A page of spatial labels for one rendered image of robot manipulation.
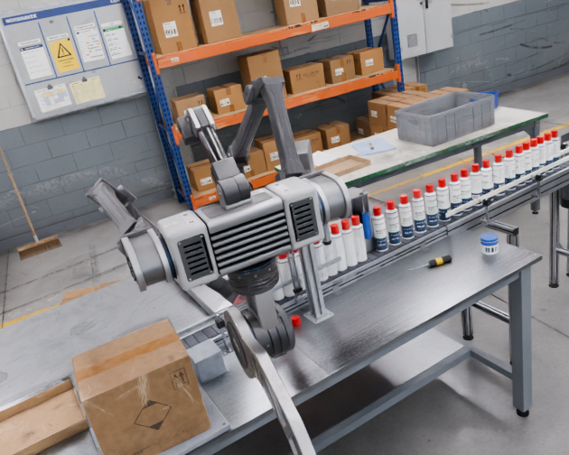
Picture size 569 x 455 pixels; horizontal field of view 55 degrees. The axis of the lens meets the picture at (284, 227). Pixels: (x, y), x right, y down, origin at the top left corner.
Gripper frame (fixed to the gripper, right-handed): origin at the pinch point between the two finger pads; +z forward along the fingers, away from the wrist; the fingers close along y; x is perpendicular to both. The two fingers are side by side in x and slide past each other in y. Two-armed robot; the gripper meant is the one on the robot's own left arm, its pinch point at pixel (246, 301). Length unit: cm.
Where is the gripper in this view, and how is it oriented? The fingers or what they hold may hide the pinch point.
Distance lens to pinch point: 213.8
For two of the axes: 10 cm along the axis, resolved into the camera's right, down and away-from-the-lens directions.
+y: -5.2, -2.6, 8.1
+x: -5.6, 8.2, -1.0
